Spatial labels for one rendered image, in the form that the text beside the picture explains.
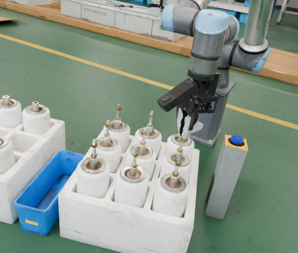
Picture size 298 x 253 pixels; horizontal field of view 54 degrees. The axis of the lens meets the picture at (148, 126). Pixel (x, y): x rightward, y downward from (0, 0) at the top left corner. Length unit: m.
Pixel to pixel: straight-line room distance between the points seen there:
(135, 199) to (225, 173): 0.33
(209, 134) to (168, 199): 0.74
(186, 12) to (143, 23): 2.28
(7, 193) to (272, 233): 0.90
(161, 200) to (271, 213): 0.55
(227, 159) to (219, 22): 0.44
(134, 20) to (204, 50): 2.48
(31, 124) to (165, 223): 0.61
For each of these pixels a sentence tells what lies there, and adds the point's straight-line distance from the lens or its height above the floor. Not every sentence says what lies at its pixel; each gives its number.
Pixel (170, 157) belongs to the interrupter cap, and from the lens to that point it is 0.93.
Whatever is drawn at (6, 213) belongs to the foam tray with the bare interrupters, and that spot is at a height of 0.05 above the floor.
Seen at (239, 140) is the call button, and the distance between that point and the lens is 0.96.
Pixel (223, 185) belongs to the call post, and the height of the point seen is 0.15.
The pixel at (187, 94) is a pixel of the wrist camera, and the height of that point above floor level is 0.49.
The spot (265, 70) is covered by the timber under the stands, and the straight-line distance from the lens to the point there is 2.79.
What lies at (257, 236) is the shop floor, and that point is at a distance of 1.15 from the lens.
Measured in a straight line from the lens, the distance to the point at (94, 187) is 0.86.
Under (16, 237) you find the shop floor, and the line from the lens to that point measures 1.04.
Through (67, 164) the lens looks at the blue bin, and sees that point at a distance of 1.18.
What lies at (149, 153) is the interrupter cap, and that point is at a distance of 0.93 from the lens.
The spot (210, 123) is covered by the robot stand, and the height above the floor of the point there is 0.12.
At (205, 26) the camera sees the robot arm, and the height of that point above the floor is 0.66.
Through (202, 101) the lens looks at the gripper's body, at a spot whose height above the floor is 0.47.
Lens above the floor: 0.79
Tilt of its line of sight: 30 degrees down
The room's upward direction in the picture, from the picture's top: 8 degrees clockwise
